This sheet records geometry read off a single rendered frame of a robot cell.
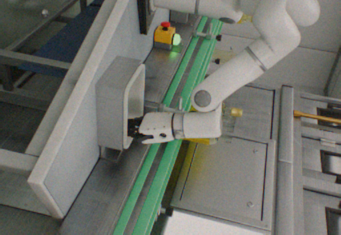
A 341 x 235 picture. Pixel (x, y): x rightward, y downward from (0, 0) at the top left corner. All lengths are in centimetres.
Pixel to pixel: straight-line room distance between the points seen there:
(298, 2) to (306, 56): 675
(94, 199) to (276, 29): 66
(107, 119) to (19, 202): 47
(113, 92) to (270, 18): 45
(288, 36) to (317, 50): 677
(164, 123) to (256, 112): 86
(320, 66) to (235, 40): 161
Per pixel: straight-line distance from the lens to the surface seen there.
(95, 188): 121
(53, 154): 99
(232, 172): 156
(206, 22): 202
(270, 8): 109
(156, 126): 116
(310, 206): 160
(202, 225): 138
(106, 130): 121
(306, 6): 119
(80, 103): 106
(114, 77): 115
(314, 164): 177
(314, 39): 778
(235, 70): 108
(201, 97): 107
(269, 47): 110
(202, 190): 148
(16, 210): 148
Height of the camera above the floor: 113
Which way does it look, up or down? 8 degrees down
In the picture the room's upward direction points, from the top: 102 degrees clockwise
